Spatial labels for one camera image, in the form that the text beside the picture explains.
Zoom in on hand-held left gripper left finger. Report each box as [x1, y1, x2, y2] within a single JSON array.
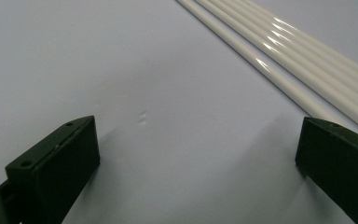
[[5, 115, 101, 224]]

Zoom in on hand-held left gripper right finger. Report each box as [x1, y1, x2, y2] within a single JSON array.
[[295, 117, 358, 224]]

